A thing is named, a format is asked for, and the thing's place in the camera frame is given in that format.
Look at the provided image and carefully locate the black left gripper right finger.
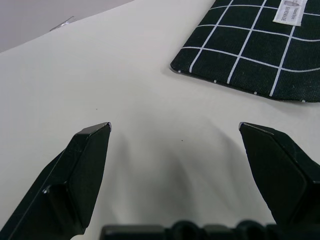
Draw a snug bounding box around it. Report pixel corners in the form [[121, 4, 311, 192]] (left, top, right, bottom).
[[239, 121, 320, 226]]

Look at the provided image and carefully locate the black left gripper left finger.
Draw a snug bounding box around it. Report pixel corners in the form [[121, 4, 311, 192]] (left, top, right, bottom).
[[0, 121, 113, 240]]

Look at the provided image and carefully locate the dark green checked fabric pouch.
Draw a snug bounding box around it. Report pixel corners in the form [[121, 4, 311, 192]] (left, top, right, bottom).
[[169, 0, 320, 104]]

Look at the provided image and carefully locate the small clear plastic piece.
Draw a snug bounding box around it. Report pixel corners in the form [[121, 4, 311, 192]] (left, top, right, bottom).
[[49, 15, 76, 32]]

